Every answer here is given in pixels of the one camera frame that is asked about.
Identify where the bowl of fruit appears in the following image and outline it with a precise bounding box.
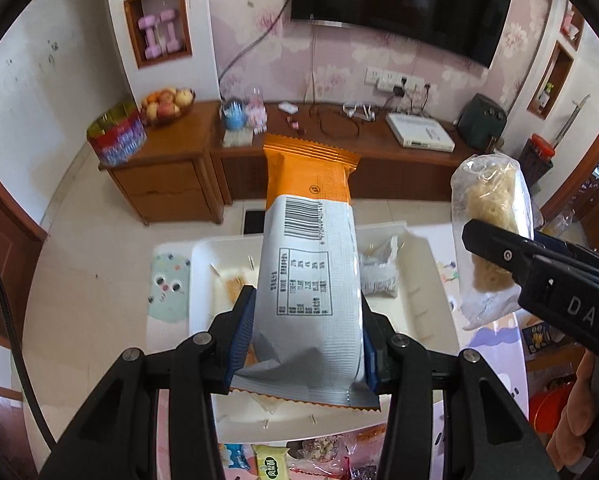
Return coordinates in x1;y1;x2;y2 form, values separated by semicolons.
140;87;196;126

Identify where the white small box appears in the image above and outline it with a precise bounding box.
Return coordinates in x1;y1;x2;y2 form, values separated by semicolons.
222;127;254;148

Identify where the blue cup holder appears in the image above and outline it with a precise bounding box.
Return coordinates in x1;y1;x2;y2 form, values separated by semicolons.
220;99;247;132

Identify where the white wall power strip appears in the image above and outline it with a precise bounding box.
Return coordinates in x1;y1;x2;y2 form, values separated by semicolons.
364;66;437;93

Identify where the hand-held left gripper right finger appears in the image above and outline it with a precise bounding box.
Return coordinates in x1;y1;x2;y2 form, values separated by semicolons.
362;300;560;480

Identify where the white charger cable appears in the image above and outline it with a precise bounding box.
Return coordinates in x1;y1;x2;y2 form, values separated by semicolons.
342;101;377;122

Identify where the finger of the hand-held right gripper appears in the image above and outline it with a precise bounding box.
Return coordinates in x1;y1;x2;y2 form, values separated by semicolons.
462;219;535;283
532;230;599;273

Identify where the wooden television cabinet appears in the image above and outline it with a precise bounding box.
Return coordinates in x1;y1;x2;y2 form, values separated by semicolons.
98;100;530;226

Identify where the cartoon printed table mat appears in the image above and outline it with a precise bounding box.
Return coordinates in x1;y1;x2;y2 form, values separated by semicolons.
144;240;530;480

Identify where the green yellow snack packet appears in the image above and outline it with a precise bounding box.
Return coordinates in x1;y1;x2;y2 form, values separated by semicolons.
252;444;290;480

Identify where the brown wooden door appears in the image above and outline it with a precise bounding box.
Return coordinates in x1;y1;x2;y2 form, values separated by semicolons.
0;152;47;356

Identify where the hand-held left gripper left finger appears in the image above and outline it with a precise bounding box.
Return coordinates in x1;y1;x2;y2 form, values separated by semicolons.
36;285;257;480

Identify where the dark green air fryer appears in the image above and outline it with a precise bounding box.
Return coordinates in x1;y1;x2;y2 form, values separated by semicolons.
457;94;509;153

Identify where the person's right hand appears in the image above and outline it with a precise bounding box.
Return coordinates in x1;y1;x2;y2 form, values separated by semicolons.
553;350;599;472

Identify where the orange white snack packet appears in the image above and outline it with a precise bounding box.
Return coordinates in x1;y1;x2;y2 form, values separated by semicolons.
229;133;383;412

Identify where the black cable loop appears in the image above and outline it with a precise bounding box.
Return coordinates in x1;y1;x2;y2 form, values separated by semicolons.
312;105;363;138

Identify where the pink dumbbell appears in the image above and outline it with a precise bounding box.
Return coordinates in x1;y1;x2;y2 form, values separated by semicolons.
138;15;162;60
156;8;182;55

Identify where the blue printed box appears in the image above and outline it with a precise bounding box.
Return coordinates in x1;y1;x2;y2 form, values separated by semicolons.
522;324;555;356

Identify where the clear mixed nut packet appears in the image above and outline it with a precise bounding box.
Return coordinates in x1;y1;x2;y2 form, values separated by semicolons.
299;435;347;466

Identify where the dark jar with red lid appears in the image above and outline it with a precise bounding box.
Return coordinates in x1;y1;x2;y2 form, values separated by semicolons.
519;133;555;186

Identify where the red round tin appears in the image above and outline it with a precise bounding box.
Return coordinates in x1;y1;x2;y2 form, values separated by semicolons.
86;101;147;167

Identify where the small orange packet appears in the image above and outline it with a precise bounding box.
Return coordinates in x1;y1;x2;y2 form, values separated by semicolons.
352;425;387;453

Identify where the black wall television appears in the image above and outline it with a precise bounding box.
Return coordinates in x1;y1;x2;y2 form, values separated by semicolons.
290;0;515;70

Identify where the wooden wall niche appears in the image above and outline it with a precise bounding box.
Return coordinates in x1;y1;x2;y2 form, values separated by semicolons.
559;2;587;51
526;40;575;121
123;0;194;70

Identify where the white flat media player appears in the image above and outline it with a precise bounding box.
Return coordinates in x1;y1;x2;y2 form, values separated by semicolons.
385;111;456;153

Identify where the white plastic storage box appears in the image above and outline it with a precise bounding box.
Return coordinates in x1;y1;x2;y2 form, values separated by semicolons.
189;220;463;436

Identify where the clear noodle cake packet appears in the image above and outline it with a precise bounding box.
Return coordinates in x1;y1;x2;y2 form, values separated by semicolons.
451;154;544;332

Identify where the grey white packet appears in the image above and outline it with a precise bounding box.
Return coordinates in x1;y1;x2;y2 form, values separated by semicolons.
359;236;400;298

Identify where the black flat floor panel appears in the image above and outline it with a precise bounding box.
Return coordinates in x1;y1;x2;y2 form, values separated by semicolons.
242;208;267;236

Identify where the black wall cable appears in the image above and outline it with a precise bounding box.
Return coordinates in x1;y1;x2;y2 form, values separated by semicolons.
218;0;289;83

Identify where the blue white small packet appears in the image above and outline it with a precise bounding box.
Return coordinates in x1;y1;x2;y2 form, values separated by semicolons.
222;442;250;473

